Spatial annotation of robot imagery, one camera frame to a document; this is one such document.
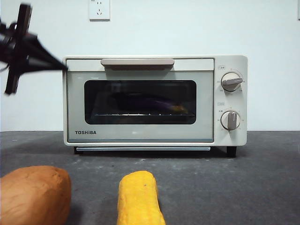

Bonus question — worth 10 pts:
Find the silver crumb tray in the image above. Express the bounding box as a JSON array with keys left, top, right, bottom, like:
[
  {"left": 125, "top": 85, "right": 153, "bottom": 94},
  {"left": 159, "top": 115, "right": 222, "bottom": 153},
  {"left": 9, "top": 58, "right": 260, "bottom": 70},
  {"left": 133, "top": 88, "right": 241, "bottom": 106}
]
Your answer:
[{"left": 75, "top": 147, "right": 211, "bottom": 152}]

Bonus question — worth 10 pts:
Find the brown sweet potato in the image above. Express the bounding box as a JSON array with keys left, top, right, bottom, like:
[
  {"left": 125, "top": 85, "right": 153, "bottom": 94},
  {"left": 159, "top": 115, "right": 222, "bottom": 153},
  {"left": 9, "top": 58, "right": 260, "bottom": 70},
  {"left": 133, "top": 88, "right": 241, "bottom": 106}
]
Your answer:
[{"left": 0, "top": 165, "right": 72, "bottom": 225}]

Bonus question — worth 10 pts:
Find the beige temperature knob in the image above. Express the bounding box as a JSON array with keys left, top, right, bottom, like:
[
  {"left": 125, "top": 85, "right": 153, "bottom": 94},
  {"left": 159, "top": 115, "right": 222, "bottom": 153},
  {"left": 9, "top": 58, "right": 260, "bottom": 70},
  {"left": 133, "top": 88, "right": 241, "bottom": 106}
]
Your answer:
[{"left": 221, "top": 72, "right": 243, "bottom": 92}]

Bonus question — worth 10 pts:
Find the glass oven door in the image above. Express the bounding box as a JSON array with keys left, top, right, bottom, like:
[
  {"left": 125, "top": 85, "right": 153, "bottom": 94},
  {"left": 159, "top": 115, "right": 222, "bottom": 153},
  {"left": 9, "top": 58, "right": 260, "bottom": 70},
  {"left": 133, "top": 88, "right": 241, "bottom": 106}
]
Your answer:
[{"left": 66, "top": 58, "right": 215, "bottom": 143}]

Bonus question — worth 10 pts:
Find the yellow corn cob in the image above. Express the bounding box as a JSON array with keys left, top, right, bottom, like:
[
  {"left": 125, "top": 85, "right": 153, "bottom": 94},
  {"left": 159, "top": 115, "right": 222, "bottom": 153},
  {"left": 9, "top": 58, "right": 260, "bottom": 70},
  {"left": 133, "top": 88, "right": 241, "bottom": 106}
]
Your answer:
[{"left": 116, "top": 171, "right": 166, "bottom": 225}]

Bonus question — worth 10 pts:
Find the beige timer knob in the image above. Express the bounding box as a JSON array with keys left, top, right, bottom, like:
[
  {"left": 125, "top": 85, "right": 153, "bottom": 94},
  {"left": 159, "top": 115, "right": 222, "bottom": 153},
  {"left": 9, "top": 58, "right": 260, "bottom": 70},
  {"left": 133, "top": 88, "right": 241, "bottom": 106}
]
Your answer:
[{"left": 220, "top": 111, "right": 241, "bottom": 130}]

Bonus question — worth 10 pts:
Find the beige oven door handle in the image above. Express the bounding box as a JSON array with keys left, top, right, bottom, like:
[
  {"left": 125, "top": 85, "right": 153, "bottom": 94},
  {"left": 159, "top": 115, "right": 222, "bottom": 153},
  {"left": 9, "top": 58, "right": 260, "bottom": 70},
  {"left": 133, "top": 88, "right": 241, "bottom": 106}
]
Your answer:
[{"left": 100, "top": 59, "right": 175, "bottom": 71}]

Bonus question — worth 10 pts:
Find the white wall socket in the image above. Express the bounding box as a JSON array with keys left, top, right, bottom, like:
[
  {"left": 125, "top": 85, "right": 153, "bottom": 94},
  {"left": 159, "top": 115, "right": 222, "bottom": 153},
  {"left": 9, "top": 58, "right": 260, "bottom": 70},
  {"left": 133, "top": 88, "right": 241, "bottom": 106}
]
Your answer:
[{"left": 88, "top": 0, "right": 110, "bottom": 22}]

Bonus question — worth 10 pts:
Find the metal wire oven rack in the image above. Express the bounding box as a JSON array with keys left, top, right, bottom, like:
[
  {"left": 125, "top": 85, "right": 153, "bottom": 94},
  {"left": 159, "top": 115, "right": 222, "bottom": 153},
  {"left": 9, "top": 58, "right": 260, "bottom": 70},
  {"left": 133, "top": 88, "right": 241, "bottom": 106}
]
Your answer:
[{"left": 93, "top": 113, "right": 195, "bottom": 117}]

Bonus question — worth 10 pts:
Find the purple eggplant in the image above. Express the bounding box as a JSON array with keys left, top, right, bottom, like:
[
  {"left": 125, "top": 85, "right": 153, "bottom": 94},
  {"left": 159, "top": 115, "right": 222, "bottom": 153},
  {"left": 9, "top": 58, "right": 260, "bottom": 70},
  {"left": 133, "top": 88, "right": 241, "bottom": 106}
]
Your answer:
[{"left": 112, "top": 92, "right": 188, "bottom": 113}]

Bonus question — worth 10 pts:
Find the white Toshiba toaster oven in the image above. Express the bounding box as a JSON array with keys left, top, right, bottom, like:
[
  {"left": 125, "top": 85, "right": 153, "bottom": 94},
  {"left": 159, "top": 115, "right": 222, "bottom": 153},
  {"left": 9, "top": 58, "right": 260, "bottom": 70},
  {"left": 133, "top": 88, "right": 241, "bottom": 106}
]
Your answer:
[{"left": 63, "top": 55, "right": 248, "bottom": 158}]

